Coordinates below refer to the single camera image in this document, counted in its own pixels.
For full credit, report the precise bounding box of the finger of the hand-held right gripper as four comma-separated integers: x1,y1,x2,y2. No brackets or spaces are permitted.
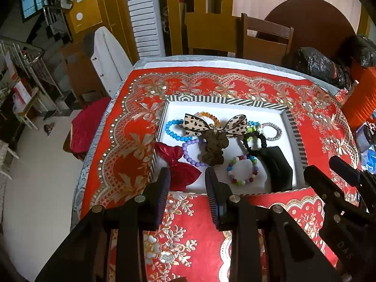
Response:
328,156,376,206
303,165,369,227

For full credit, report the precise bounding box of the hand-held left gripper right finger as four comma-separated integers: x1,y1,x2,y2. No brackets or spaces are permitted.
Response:
205,167,343,282

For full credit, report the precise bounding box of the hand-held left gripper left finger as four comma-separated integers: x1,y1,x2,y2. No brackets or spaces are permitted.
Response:
35,167,171,282

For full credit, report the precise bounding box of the brown scrunchie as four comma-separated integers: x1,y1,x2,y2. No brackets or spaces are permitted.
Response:
198,129,230,166

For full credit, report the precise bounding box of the blue bead bracelet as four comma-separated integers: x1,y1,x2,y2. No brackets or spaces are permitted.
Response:
165,119,193,142

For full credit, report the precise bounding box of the clear coil hair tie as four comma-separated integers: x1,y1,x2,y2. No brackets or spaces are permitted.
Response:
258,122,282,139

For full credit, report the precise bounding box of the black scrunchie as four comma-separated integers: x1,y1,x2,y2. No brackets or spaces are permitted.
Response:
242,132,268,153

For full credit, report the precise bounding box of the leopard print bow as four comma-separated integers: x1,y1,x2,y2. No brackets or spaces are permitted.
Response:
179,113,249,138

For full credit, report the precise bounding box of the orange bead bracelet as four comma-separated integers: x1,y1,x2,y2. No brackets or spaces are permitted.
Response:
197,112,220,126

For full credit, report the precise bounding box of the black white striped box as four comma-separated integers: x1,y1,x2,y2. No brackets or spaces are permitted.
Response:
148,94,309,196

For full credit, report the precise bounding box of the blue plastic bag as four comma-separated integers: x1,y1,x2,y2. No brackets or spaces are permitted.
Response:
360,150,376,172

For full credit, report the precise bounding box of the red satin bow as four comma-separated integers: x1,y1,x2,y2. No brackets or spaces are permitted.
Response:
155,142,202,191

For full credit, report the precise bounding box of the grey jar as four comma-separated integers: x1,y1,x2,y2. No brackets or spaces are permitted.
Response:
354,125,373,153

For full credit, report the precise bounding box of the black folded cloth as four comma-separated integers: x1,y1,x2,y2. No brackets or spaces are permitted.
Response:
258,145,294,191

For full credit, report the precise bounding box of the red floral tablecloth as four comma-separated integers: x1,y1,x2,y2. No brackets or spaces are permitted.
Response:
79,66,360,282

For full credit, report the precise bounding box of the stack of orange stools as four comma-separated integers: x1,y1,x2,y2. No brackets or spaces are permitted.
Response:
342,62,376,130

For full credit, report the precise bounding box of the red cushioned stool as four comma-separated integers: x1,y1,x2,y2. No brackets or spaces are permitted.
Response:
63,97,112,161

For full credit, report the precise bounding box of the black plastic bag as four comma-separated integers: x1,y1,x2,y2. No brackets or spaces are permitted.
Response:
338,34,376,68
291,47,353,89

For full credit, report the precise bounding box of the wooden chair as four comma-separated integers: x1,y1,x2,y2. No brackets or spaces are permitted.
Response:
241,12,294,65
185,12,243,58

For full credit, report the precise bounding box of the white ironing board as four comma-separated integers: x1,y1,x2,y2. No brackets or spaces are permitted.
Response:
90,26,133,97

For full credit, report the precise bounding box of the round dark brown tabletop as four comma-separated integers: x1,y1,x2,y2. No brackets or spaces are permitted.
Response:
264,0,360,62

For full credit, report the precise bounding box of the white plastic chair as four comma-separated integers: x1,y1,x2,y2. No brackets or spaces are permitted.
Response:
0,141,20,180

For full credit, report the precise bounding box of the red white box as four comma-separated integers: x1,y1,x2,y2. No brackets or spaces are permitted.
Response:
12,78,33,100

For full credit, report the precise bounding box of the white louvre door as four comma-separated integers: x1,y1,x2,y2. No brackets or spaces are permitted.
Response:
123,0,166,58

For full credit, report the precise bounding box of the metal rack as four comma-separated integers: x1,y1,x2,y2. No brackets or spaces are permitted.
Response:
0,37,63,115

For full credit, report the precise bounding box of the window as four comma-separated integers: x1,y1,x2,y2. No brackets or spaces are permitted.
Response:
20,0,49,20

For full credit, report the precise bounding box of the multicolour bead bracelet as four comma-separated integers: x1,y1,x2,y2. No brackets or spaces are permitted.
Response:
227,155,259,185

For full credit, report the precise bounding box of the purple bead bracelet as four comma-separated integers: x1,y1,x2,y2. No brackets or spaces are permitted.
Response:
182,139,208,168

